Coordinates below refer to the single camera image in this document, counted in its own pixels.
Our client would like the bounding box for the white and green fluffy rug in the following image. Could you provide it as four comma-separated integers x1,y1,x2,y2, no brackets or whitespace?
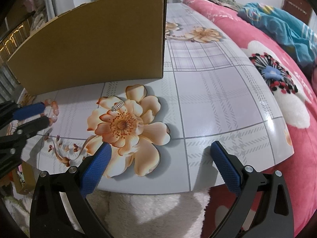
87,186,211,238

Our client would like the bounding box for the small printed cardboard box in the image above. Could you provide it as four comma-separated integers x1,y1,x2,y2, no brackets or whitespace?
10,164,36,195

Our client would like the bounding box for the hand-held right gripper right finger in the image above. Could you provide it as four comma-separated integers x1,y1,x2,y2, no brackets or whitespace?
210,141,295,238

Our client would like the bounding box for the blue blanket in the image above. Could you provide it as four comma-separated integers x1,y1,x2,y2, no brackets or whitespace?
238,2,317,67

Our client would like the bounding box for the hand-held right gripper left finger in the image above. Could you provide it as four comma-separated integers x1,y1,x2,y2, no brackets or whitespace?
29,144,113,238

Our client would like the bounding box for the orange bead bracelet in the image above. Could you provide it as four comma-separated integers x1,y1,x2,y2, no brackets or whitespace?
43,99,60,127

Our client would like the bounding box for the grey olive cloth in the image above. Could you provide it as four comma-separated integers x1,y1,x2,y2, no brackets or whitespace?
202,0,244,12

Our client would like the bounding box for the brown wooden door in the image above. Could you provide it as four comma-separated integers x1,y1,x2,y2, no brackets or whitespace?
281,0,313,26

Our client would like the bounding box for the large cardboard box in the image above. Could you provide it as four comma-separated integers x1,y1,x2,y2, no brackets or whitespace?
7,0,168,97

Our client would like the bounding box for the cluttered shelf unit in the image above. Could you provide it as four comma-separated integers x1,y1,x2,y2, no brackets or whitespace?
0,0,53,90

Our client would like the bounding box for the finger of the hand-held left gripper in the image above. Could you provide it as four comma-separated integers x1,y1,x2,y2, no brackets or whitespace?
0,116,50,176
0,100,45,129

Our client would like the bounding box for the pink flowered blanket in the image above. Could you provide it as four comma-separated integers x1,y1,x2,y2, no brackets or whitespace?
183,0,317,238

